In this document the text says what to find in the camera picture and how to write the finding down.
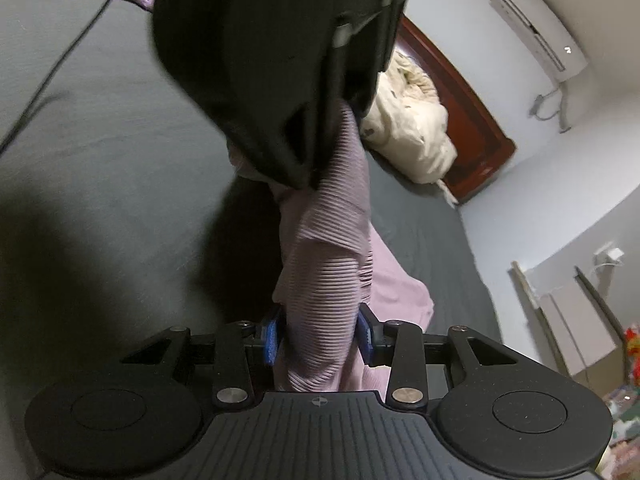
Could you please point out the white wall charger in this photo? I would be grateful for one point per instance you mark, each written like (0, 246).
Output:
(612, 254)

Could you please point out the grey drawer box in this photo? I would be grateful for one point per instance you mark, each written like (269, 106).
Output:
(580, 320)

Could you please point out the air conditioner pipe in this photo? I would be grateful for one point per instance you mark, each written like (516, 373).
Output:
(552, 107)

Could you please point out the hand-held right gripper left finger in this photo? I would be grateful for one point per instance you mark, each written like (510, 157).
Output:
(272, 335)

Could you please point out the pink ribbed pants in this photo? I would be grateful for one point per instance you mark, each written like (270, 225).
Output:
(325, 270)

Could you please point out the dark wooden headboard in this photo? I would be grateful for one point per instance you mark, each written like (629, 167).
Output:
(465, 110)

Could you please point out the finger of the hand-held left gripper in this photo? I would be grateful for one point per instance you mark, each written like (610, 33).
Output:
(312, 145)

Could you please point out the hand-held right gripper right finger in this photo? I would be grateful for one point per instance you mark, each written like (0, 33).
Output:
(366, 335)

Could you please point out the white air conditioner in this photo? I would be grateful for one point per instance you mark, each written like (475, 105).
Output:
(537, 20)

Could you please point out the grey-sheeted bed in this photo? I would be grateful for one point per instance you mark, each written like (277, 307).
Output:
(110, 185)

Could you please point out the beige heart-print duvet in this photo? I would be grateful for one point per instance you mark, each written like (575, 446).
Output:
(410, 130)

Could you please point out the white frilled cloth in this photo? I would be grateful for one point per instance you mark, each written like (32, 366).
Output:
(447, 192)

